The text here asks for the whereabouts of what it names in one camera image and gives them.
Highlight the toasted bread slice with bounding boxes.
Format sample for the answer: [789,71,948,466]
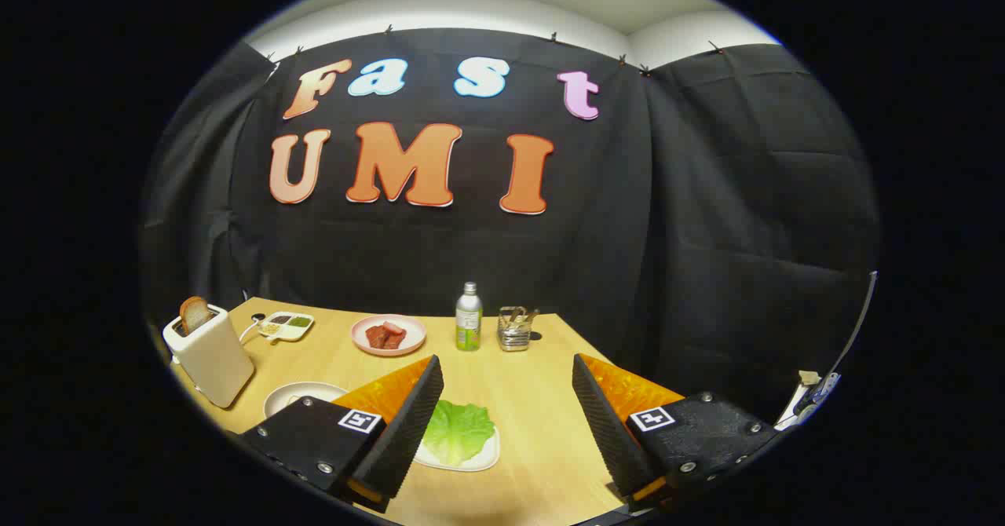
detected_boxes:
[179,296,214,336]

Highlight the pink plate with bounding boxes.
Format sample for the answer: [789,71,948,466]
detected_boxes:
[350,314,427,357]

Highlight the grey round plate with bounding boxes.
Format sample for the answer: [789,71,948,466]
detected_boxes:
[263,382,349,419]

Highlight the green label bottle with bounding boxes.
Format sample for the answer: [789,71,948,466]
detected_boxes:
[455,281,483,352]

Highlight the white divided bean tray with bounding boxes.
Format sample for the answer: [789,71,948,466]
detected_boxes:
[258,311,316,343]

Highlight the white device with rod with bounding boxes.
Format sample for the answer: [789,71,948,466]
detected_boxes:
[773,271,879,433]

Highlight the small white oblong plate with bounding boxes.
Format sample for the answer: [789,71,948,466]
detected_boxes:
[414,424,501,473]

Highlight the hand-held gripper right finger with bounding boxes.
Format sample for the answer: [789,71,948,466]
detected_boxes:
[572,353,782,511]

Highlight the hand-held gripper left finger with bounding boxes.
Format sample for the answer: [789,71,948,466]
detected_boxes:
[236,355,444,513]

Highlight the green lettuce leaf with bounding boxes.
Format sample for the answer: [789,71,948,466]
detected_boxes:
[422,400,496,467]

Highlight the red meat slices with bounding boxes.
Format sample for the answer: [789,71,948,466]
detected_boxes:
[365,321,407,351]

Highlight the white toaster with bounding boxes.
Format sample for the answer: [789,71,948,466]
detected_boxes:
[163,304,256,410]

